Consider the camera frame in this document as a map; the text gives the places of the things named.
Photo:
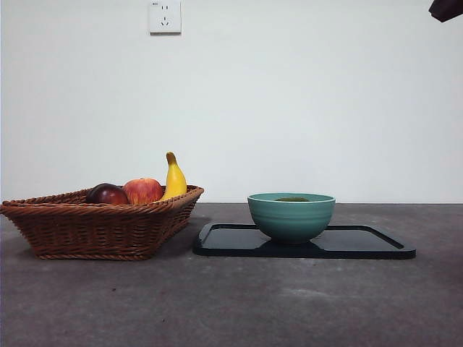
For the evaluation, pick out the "teal ceramic bowl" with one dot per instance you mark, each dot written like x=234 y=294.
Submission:
x=289 y=220

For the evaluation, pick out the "green avocado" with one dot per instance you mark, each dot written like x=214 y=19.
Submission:
x=291 y=199

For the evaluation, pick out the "dark green rectangular tray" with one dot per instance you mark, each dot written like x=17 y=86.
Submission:
x=361 y=242

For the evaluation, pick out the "brown wicker basket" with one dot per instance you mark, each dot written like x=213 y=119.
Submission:
x=90 y=231

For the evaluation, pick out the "red yellow apple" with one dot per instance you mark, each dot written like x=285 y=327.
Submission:
x=144 y=191

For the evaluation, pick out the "white wall socket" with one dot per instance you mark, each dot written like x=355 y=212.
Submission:
x=165 y=18

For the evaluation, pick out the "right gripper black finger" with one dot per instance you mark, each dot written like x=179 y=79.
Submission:
x=448 y=10

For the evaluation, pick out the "dark red plum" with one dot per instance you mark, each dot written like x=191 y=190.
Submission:
x=108 y=195

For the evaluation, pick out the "yellow banana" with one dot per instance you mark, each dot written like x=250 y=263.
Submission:
x=175 y=180

